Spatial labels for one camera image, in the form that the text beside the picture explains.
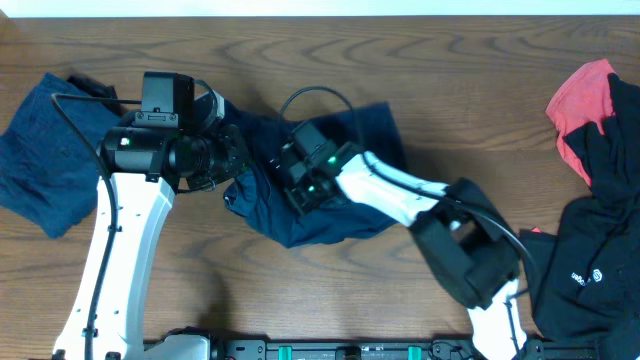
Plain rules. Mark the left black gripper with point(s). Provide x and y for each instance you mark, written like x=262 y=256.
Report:
x=236 y=151

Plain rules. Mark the folded black garment underneath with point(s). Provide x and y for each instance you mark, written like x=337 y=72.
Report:
x=96 y=89

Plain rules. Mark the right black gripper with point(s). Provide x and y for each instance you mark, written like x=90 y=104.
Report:
x=302 y=202

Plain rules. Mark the black garment with logo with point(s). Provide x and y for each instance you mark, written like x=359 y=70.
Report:
x=589 y=288

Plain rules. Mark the navy blue shorts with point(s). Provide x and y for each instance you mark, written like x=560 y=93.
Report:
x=258 y=196

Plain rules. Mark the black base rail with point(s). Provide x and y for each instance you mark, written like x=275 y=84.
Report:
x=380 y=350

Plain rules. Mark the red garment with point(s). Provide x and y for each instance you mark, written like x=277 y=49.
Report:
x=583 y=98

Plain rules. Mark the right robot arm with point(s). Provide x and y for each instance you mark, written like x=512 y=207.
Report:
x=471 y=251

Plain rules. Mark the folded navy blue garment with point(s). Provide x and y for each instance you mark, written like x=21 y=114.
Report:
x=47 y=175

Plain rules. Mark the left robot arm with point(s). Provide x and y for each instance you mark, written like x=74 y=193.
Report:
x=174 y=136

